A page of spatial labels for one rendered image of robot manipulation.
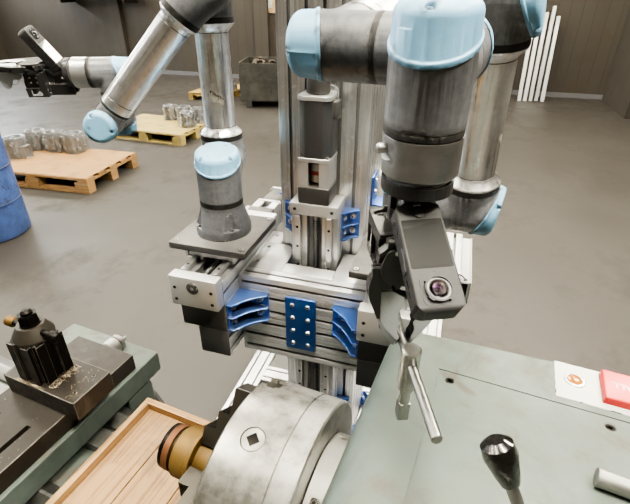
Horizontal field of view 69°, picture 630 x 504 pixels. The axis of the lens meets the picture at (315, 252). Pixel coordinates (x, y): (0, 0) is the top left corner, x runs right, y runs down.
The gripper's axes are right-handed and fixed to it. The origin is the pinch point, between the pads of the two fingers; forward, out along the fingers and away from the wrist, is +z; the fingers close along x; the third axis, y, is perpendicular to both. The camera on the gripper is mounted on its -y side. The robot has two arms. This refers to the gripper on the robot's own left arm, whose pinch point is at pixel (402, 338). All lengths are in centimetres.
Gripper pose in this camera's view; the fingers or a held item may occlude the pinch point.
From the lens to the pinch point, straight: 56.0
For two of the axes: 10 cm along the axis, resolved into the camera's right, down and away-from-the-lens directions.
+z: 0.1, 8.4, 5.4
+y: -0.9, -5.4, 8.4
